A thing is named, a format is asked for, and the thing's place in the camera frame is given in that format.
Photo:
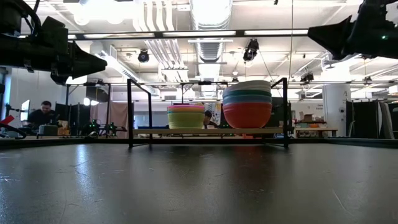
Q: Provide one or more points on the blue plastic plate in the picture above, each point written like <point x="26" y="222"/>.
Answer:
<point x="247" y="99"/>

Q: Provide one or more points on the cream ribbed bowl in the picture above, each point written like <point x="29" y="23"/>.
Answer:
<point x="247" y="84"/>

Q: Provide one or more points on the beige curtain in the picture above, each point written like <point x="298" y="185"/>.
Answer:
<point x="119" y="118"/>

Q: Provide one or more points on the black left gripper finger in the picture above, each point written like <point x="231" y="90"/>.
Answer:
<point x="87" y="63"/>

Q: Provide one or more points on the black hanging camera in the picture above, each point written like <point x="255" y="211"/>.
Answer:
<point x="143" y="56"/>
<point x="251" y="49"/>
<point x="307" y="77"/>

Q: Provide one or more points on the black room divider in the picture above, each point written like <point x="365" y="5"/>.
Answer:
<point x="363" y="119"/>

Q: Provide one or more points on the cardboard box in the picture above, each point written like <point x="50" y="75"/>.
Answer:
<point x="307" y="118"/>

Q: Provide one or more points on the black table mat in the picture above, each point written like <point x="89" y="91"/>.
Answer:
<point x="199" y="186"/>

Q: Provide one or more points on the grey bag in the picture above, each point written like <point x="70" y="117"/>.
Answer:
<point x="48" y="130"/>

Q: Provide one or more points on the yellow translucent plastic bowl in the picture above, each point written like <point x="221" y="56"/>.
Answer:
<point x="186" y="121"/>

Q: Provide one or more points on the silver ventilation duct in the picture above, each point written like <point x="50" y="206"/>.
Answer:
<point x="211" y="49"/>

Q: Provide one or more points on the person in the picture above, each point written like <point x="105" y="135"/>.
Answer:
<point x="209" y="119"/>
<point x="42" y="116"/>

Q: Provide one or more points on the wooden table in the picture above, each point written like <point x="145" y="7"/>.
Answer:
<point x="315" y="129"/>

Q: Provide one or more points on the orange plastic bowl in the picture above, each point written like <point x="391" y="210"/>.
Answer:
<point x="186" y="110"/>

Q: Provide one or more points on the light wooden board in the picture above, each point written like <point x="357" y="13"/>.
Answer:
<point x="186" y="131"/>

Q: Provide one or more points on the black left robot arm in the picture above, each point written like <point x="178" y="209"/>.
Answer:
<point x="9" y="18"/>

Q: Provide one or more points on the black background rig frame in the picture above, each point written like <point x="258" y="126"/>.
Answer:
<point x="66" y="105"/>

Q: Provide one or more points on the computer monitor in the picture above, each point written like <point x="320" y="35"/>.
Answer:
<point x="25" y="110"/>

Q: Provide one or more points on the white round column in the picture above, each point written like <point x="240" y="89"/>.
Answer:
<point x="336" y="109"/>

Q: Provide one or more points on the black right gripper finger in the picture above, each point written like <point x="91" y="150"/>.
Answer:
<point x="332" y="34"/>

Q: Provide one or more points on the red-orange plastic bowl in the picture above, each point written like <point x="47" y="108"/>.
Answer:
<point x="247" y="116"/>

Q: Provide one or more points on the black aluminium rig frame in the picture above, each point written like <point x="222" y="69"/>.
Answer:
<point x="158" y="34"/>

